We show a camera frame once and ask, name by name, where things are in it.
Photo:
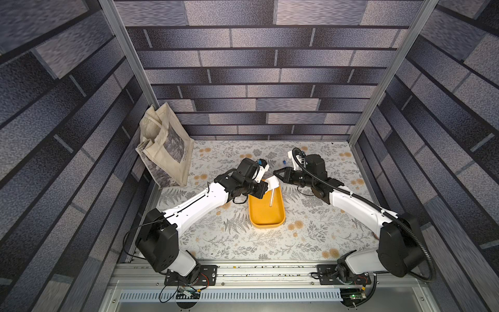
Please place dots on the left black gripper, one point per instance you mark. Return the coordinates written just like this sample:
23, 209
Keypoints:
263, 186

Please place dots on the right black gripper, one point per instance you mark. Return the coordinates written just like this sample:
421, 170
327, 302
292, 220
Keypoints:
292, 175

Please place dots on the white wipe cloth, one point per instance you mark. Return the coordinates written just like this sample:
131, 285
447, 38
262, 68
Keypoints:
272, 183

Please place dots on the clear test tube blue cap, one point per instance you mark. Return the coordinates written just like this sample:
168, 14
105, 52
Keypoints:
272, 198

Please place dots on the yellow plastic tray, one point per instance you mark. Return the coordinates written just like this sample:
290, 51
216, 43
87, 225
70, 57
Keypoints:
264, 217

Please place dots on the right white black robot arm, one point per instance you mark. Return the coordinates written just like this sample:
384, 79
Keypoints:
400, 248

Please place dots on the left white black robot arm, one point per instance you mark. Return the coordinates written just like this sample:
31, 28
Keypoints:
158, 238

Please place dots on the beige canvas tote bag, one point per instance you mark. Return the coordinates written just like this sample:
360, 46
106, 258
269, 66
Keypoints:
165, 147

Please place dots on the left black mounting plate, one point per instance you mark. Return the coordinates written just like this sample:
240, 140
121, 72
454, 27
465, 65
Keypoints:
202, 275

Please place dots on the black mounting plate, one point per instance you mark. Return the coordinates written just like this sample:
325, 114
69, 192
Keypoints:
202, 275
331, 275

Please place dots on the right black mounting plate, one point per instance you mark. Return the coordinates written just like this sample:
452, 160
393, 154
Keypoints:
331, 275

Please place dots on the left green circuit board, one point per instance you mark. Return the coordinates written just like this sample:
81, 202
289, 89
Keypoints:
188, 294

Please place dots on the green circuit board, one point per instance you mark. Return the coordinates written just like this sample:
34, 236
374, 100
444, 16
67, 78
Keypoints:
351, 298
188, 294

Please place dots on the right green circuit board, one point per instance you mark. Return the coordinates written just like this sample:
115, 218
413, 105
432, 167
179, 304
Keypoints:
351, 298

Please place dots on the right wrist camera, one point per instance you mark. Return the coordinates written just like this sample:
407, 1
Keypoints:
314, 164

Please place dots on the white slotted cable duct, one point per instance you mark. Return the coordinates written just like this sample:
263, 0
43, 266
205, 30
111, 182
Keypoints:
234, 295

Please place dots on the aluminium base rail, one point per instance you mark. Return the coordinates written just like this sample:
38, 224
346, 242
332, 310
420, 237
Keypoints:
231, 274

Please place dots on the right aluminium frame post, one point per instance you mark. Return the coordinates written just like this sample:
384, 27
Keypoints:
414, 31

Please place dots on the aluminium frame post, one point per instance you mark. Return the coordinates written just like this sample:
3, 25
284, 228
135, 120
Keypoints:
414, 31
116, 24

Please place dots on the left aluminium frame post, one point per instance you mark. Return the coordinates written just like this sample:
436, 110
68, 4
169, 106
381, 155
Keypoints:
116, 24

